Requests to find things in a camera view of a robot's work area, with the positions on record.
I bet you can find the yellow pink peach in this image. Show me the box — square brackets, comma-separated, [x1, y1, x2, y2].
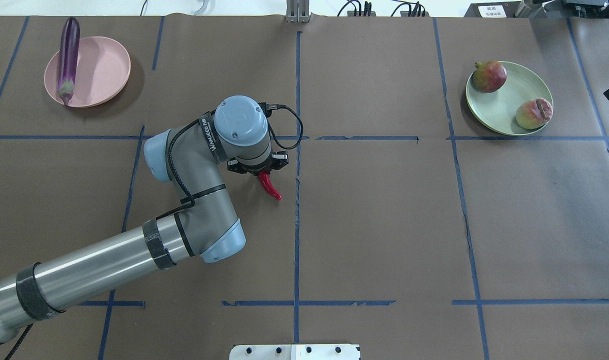
[515, 98, 554, 130]

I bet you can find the white camera pole base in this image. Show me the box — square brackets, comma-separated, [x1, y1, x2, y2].
[229, 343, 362, 360]

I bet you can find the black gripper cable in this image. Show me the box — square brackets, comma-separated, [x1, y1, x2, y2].
[156, 102, 305, 221]

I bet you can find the red chili pepper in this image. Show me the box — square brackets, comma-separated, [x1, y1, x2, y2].
[257, 170, 282, 201]

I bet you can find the pink plate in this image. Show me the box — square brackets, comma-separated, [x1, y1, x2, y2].
[68, 36, 132, 109]

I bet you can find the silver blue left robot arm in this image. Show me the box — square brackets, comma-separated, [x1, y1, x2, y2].
[0, 95, 289, 346]

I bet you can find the aluminium frame post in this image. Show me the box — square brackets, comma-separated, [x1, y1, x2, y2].
[285, 0, 311, 24]

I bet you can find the green plate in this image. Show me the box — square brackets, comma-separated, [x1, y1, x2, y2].
[465, 61, 555, 137]

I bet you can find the purple eggplant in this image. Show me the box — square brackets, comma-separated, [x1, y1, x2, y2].
[56, 17, 80, 106]

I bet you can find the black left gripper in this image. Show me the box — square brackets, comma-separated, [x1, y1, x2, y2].
[226, 152, 289, 176]

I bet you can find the red yellow pomegranate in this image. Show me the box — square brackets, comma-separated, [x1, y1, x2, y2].
[471, 60, 508, 93]

